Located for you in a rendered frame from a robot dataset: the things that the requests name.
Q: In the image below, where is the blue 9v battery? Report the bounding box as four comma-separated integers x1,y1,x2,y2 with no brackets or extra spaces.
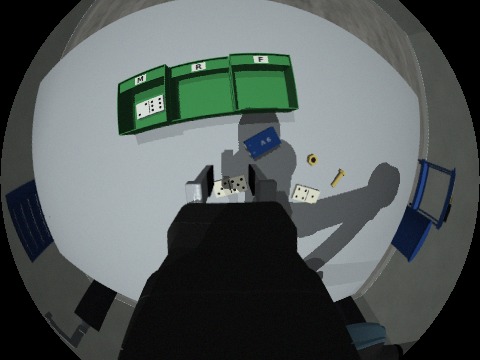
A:
243,127,281,159

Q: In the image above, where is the brass bolt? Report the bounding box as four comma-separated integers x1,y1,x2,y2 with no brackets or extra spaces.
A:
331,169,346,187

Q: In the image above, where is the white domino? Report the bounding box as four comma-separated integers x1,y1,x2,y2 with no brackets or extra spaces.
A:
213,174,248,198
291,184,320,204
136,95,165,120

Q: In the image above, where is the green three-compartment bin rack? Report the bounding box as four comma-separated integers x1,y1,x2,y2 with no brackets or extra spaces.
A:
117,53,299,136

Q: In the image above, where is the brass hex nut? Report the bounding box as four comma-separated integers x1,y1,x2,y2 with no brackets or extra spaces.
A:
307,154,318,166

